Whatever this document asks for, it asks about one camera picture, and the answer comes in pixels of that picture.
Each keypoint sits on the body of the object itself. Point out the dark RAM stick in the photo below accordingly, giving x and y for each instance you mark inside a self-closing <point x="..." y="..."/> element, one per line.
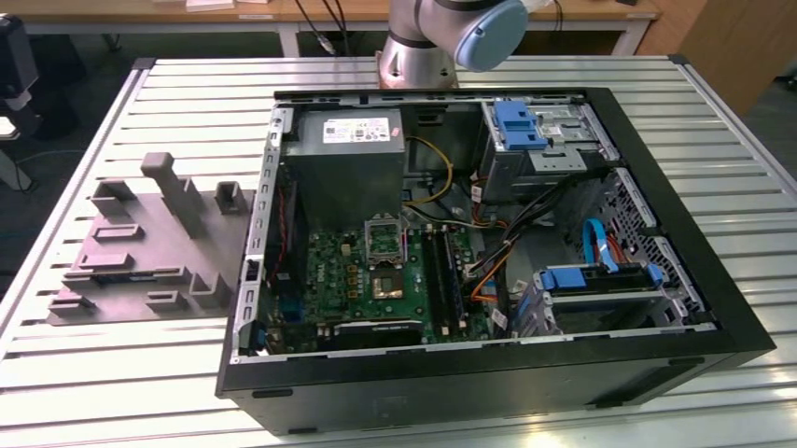
<point x="127" y="278"/>

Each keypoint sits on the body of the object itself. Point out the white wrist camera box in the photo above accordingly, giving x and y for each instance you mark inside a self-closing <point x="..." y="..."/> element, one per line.
<point x="19" y="100"/>
<point x="7" y="127"/>

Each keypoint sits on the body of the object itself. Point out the black open PC case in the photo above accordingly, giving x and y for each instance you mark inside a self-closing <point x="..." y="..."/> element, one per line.
<point x="436" y="382"/>

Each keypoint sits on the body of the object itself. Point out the grey power supply unit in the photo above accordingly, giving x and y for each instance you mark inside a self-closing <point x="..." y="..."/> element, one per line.
<point x="349" y="182"/>

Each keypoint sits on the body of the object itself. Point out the wooden desk white legs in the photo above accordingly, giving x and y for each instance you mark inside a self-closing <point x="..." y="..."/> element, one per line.
<point x="598" y="14"/>

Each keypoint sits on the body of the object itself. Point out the grey metal drive cage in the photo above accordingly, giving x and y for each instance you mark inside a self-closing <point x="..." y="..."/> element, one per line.
<point x="554" y="161"/>

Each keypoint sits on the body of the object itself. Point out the blue plastic drive latch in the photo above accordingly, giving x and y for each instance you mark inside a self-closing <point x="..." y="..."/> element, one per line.
<point x="513" y="126"/>

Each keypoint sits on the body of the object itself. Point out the small white box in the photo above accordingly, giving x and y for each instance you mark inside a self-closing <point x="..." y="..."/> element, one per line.
<point x="209" y="4"/>

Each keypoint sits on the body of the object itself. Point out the hard disk in blue carrier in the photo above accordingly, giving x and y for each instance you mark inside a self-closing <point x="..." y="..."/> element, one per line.
<point x="564" y="279"/>

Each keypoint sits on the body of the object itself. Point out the grey metal disk bay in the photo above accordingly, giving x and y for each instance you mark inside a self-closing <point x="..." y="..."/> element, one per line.
<point x="610" y="295"/>

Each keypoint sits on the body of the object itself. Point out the green motherboard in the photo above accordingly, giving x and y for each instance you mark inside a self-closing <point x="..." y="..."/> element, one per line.
<point x="337" y="280"/>

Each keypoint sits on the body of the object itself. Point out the black graphics card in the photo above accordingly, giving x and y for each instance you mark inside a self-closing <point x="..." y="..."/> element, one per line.
<point x="374" y="333"/>

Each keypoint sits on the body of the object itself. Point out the black RAM slot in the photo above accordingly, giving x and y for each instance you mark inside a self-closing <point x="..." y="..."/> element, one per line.
<point x="454" y="280"/>
<point x="438" y="280"/>

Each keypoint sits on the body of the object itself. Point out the CPU socket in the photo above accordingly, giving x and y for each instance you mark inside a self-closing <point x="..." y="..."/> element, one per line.
<point x="389" y="287"/>

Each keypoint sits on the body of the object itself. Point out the grey plastic parts rack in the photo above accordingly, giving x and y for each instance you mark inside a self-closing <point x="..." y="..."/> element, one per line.
<point x="169" y="242"/>

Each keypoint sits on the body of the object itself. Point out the wooden cabinet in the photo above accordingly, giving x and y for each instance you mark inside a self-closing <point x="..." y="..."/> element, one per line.
<point x="735" y="46"/>

